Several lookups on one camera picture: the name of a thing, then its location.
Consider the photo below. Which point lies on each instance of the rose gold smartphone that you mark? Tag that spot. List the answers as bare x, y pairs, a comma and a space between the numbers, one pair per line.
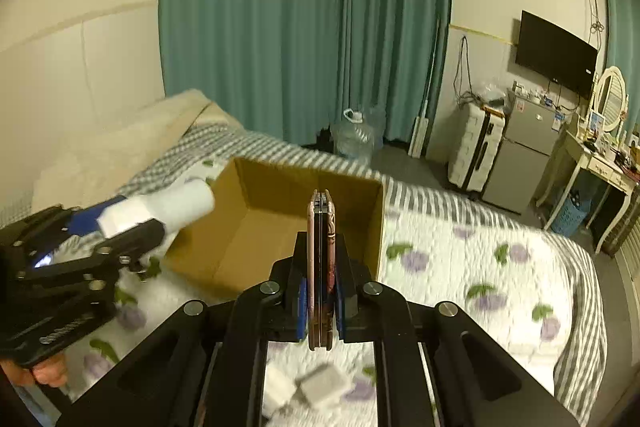
321, 255

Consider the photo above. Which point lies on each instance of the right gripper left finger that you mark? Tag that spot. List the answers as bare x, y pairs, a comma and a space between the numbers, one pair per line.
288, 318

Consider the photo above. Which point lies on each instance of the white charger adapter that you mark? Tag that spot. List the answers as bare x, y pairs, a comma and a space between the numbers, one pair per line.
279, 389
324, 386

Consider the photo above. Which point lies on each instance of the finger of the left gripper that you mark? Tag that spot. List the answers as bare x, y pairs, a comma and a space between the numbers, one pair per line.
125, 249
85, 221

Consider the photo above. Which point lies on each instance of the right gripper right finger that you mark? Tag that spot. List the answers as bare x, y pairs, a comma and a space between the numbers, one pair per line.
350, 274

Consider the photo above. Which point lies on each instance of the white cylindrical roll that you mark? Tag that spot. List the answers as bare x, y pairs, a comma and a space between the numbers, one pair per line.
175, 208

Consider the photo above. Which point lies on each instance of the clear water jug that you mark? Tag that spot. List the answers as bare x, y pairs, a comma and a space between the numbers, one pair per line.
353, 137

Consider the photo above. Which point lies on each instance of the blue laundry basket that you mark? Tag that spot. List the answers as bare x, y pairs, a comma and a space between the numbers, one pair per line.
571, 214

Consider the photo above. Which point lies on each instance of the white dressing table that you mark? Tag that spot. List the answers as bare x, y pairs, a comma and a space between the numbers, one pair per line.
602, 178

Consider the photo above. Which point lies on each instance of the beige pillow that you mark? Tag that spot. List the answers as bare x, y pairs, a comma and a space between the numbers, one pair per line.
92, 167

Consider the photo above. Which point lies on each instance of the grey mini fridge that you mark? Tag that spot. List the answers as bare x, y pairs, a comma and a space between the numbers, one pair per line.
525, 149

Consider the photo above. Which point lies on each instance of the floral quilted bedspread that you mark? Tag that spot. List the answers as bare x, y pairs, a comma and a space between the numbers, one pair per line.
474, 320

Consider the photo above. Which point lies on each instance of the person's left hand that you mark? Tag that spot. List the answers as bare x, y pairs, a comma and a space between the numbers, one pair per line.
51, 372

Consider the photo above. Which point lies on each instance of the white suitcase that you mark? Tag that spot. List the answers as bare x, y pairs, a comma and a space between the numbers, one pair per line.
475, 147

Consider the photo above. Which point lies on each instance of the oval vanity mirror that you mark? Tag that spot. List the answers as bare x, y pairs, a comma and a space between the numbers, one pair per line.
609, 100

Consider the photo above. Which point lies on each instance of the brown cardboard box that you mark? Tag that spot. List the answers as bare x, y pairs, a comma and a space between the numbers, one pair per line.
259, 210

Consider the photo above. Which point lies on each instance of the black wall television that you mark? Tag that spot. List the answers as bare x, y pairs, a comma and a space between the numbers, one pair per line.
557, 54

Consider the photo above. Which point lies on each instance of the teal side curtain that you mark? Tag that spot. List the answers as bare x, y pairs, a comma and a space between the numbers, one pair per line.
623, 51

